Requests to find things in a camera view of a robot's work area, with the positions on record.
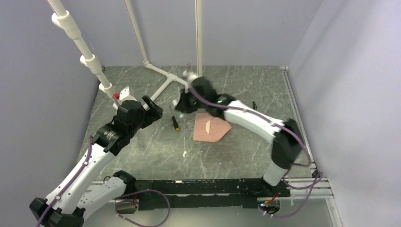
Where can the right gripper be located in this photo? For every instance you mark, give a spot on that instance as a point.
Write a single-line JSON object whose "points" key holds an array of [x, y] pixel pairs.
{"points": [[183, 105]]}

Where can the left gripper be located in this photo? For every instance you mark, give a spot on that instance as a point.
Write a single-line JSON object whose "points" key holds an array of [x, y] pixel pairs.
{"points": [[154, 113]]}

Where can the tan paper letter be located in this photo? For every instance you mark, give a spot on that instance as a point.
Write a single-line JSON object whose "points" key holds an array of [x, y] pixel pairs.
{"points": [[207, 126]]}

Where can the pink envelope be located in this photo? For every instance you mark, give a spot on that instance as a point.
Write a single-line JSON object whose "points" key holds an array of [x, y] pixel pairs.
{"points": [[218, 128]]}

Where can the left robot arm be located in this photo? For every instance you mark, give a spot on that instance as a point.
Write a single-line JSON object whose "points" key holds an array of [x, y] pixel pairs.
{"points": [[69, 204]]}

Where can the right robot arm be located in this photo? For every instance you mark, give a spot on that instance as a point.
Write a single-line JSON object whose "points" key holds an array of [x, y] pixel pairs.
{"points": [[284, 136]]}

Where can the black yellow screwdriver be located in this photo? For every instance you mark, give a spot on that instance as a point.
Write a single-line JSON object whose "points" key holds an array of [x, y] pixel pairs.
{"points": [[175, 123]]}

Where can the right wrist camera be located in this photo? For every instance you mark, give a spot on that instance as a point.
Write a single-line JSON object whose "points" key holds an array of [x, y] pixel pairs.
{"points": [[189, 76]]}

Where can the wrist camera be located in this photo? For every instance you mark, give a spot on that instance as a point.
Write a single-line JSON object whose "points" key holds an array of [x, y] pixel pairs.
{"points": [[189, 76], [119, 98]]}

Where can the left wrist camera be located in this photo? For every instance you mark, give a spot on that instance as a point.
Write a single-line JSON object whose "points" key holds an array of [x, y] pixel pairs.
{"points": [[119, 98]]}

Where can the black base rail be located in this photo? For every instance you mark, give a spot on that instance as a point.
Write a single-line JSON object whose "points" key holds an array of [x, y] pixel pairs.
{"points": [[243, 192]]}

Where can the white PVC pipe frame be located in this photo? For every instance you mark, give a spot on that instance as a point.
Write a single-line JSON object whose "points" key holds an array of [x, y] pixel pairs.
{"points": [[64, 20]]}

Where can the aluminium side rail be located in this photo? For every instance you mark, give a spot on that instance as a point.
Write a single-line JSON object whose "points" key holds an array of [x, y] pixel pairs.
{"points": [[283, 70]]}

